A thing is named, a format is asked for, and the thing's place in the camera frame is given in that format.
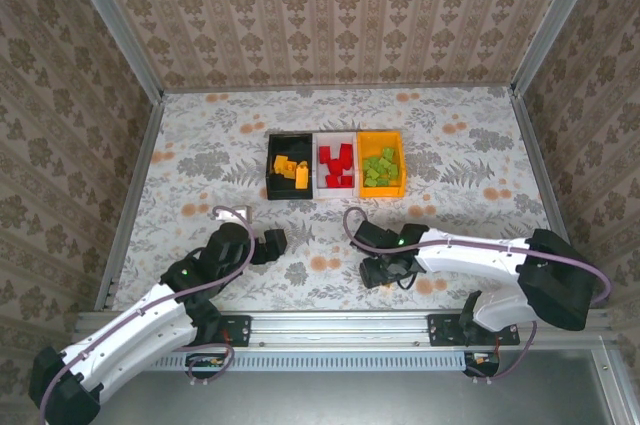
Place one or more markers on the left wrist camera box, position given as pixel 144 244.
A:
pixel 239 213

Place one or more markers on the white plastic bin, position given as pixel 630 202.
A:
pixel 337 192

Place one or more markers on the aluminium side rail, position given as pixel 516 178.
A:
pixel 539 170
pixel 137 182

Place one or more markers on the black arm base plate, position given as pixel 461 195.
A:
pixel 440 330
pixel 240 330

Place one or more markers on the orange plastic bin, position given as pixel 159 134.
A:
pixel 380 140

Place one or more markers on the long green lego brick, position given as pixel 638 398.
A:
pixel 395 171

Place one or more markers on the black plastic bin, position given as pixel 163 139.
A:
pixel 295 145

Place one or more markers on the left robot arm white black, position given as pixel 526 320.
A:
pixel 130 340

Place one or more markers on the small connector board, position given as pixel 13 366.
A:
pixel 482 361
pixel 207 362

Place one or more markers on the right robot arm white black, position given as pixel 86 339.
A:
pixel 465 255

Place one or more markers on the aluminium mounting rail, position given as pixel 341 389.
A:
pixel 340 327

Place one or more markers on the red lego brick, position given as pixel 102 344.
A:
pixel 345 150
pixel 325 153
pixel 336 166
pixel 348 161
pixel 332 181
pixel 346 180

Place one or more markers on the aluminium frame post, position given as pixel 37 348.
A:
pixel 555 20
pixel 111 20

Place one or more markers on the grey metal panel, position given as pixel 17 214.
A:
pixel 350 400

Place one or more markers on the aluminium back rail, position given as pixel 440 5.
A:
pixel 340 87

